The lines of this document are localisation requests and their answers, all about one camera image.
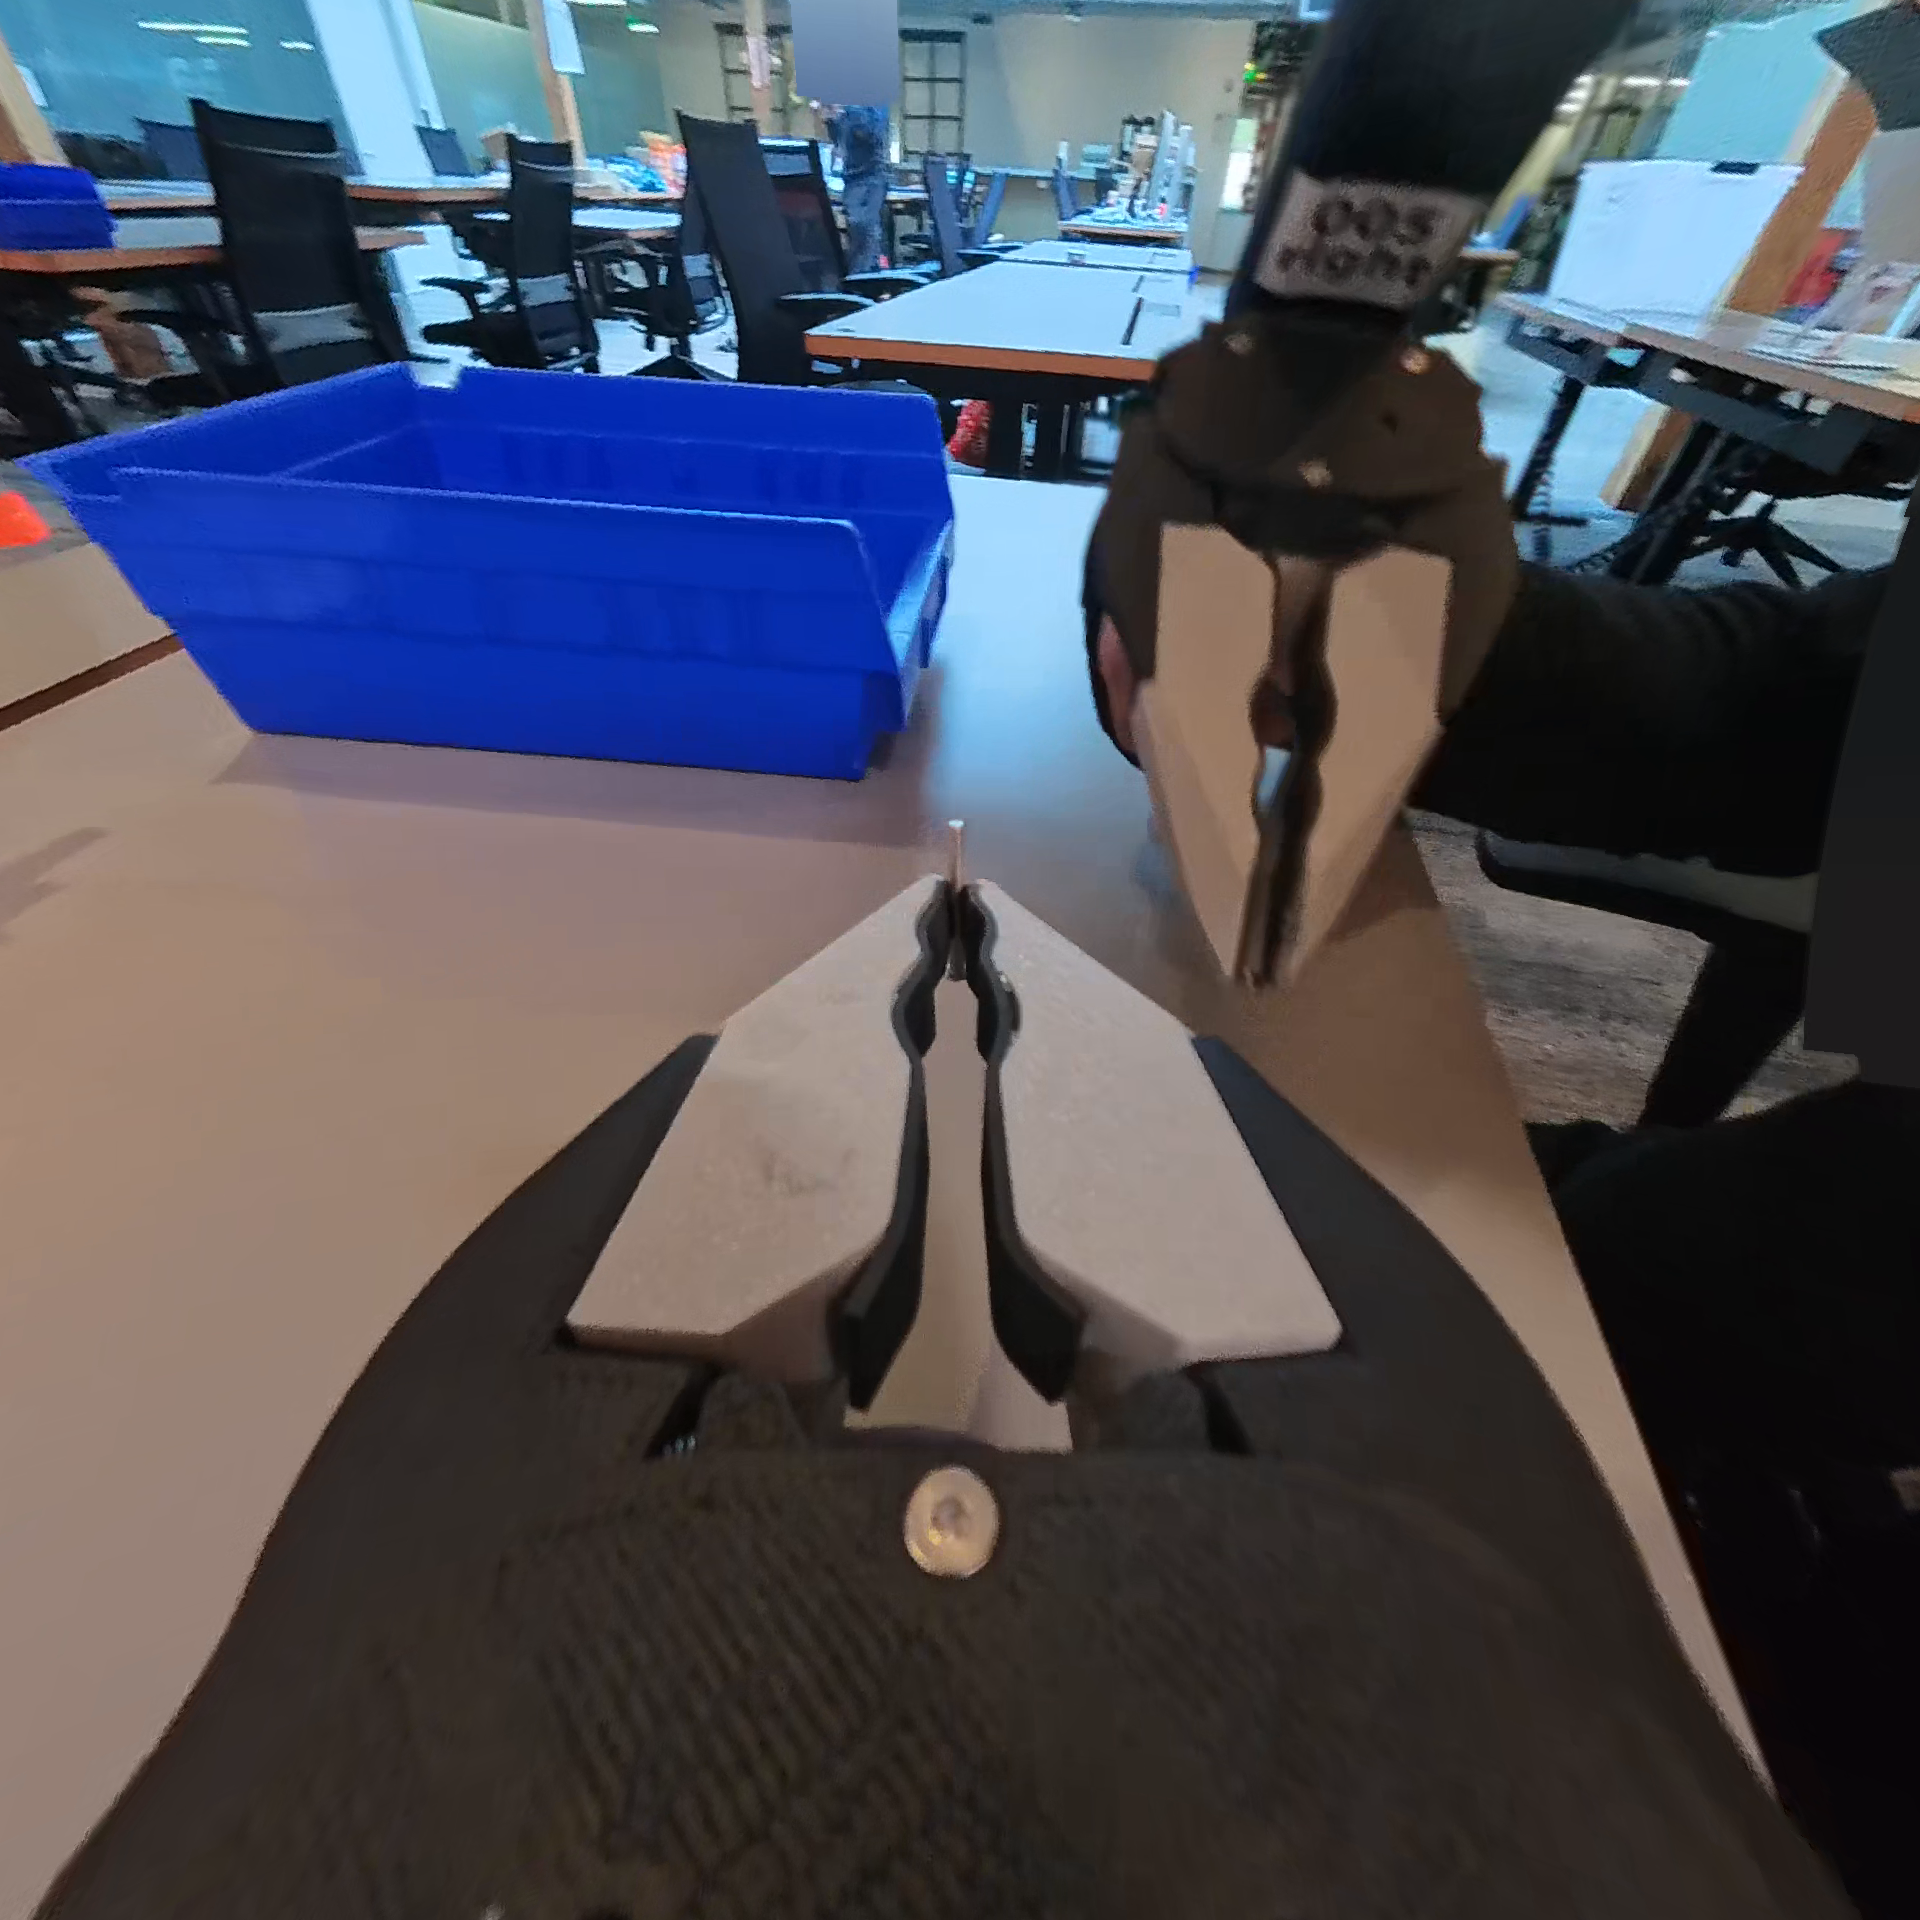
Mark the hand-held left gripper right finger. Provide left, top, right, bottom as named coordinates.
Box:
left=956, top=882, right=1345, bottom=1451

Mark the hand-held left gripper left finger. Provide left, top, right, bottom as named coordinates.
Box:
left=568, top=878, right=956, bottom=1412

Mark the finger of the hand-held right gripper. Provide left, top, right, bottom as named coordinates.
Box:
left=1274, top=559, right=1456, bottom=985
left=1130, top=523, right=1278, bottom=985

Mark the blue plastic bin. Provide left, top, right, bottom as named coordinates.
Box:
left=0, top=162, right=118, bottom=256
left=23, top=359, right=960, bottom=785

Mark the person's right forearm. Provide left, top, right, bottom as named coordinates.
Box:
left=1409, top=563, right=1888, bottom=882

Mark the grey desk with wooden edge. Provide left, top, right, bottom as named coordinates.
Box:
left=802, top=238, right=1210, bottom=450

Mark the person's right hand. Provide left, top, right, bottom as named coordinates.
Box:
left=1090, top=617, right=1152, bottom=772

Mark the white storage box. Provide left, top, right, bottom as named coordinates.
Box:
left=1545, top=160, right=1806, bottom=326

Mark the person's black clothing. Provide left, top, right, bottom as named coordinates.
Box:
left=1532, top=1082, right=1920, bottom=1920

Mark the group of black office chairs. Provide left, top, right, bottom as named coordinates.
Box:
left=134, top=98, right=1024, bottom=396

